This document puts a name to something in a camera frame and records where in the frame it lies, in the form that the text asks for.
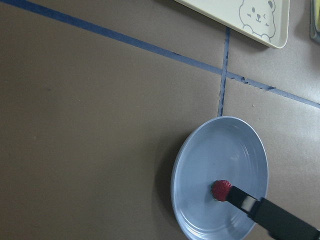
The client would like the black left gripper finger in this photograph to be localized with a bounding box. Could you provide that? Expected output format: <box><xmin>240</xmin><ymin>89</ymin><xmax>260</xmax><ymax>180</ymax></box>
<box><xmin>225</xmin><ymin>186</ymin><xmax>320</xmax><ymax>240</ymax></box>

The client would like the red strawberry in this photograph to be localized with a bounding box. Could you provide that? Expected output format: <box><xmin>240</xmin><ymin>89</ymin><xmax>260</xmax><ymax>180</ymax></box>
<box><xmin>211</xmin><ymin>180</ymin><xmax>232</xmax><ymax>202</ymax></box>

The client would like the blue plate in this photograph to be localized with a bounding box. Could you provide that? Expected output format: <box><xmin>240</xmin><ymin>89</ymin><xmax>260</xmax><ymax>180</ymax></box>
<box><xmin>170</xmin><ymin>116</ymin><xmax>269</xmax><ymax>240</ymax></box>

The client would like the cream bear tray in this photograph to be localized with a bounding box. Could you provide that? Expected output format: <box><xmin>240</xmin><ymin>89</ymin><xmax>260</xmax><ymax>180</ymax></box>
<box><xmin>178</xmin><ymin>0</ymin><xmax>290</xmax><ymax>49</ymax></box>

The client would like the dark grey folded cloth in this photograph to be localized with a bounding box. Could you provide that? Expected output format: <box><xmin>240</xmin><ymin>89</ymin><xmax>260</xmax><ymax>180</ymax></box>
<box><xmin>309</xmin><ymin>0</ymin><xmax>320</xmax><ymax>43</ymax></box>

